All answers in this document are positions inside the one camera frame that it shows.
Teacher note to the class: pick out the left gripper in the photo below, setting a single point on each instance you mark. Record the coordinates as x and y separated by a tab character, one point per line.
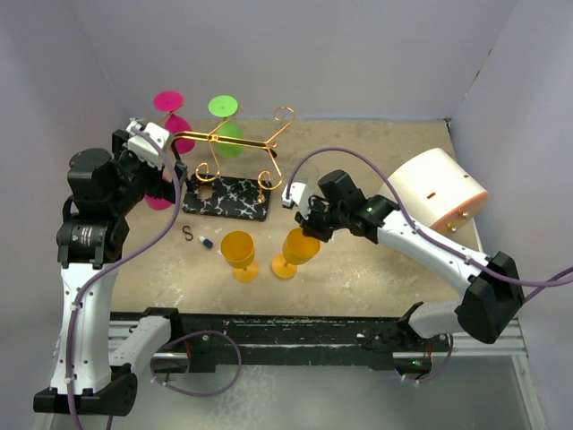
161	188

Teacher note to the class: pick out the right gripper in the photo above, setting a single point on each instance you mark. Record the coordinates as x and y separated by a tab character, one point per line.
309	225

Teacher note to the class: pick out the orange wine glass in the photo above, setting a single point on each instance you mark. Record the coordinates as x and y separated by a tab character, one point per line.
297	249
237	248

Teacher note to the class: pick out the pink wine glass front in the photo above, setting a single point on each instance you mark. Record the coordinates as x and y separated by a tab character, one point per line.
162	197

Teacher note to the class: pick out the pink wine glass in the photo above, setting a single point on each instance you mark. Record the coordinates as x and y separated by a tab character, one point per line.
169	102
162	197

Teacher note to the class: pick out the gold wine glass rack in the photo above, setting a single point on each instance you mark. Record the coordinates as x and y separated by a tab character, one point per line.
213	194

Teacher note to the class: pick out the green wine glass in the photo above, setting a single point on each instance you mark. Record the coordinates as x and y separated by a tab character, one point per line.
224	107

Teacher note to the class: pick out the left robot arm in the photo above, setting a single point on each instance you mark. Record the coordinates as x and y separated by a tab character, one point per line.
90	378

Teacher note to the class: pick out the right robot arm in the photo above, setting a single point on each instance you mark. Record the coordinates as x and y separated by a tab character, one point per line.
488	293

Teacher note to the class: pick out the black S carabiner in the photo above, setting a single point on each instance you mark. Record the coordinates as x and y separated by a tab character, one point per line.
188	234

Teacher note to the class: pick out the small blue dropper bottle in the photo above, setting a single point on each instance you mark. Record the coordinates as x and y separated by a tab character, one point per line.
205	241

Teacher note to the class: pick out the white cylindrical box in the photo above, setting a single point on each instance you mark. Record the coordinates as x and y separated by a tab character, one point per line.
437	192

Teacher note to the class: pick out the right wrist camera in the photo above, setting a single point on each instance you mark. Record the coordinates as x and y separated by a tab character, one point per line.
297	194

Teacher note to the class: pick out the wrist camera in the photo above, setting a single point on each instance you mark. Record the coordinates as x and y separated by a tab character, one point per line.
144	137
297	194

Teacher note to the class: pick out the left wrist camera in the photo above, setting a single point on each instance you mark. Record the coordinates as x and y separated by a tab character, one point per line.
144	137

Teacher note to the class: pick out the black base frame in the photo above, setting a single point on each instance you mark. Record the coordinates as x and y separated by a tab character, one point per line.
378	343

